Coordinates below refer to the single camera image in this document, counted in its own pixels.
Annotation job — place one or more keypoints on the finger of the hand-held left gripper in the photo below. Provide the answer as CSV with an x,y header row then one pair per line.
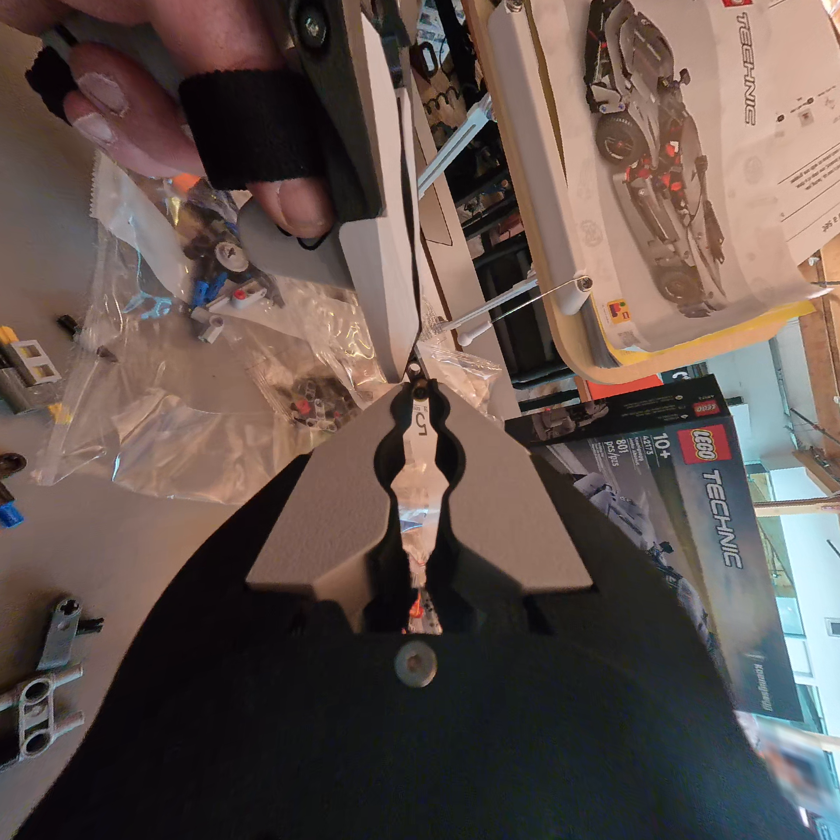
x,y
408,164
380,295

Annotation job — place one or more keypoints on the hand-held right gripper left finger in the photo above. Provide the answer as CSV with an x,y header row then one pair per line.
x,y
321,518

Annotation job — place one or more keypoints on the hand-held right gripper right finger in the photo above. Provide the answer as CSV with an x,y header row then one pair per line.
x,y
518,525

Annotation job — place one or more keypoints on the large clear bag white label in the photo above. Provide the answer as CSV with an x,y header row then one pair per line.
x,y
420,423

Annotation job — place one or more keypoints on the short black lego pin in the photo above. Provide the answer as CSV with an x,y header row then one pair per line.
x,y
65,323

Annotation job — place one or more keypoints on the small lego pieces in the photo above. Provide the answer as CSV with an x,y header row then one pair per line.
x,y
39,709

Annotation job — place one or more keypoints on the light grey lego T beam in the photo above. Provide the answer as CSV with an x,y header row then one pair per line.
x,y
315,410

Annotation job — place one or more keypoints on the black lego set box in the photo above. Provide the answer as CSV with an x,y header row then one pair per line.
x,y
656,492

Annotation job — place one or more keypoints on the pile of clear lego bags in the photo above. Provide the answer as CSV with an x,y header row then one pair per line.
x,y
164,407

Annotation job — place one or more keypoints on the grey yellow lego connector assembly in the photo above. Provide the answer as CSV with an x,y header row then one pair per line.
x,y
26,367

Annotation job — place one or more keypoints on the person's left hand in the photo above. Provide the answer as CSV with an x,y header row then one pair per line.
x,y
131,111

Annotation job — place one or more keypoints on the white slotted stand leg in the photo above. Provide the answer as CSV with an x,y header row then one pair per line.
x,y
499,300
459,141

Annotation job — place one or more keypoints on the white book stand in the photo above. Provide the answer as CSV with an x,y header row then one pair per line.
x,y
525,131

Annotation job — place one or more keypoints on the orange blue black connector cluster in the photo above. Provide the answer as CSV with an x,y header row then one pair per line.
x,y
10,515

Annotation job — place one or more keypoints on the white instruction booklet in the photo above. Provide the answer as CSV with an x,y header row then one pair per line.
x,y
722,197

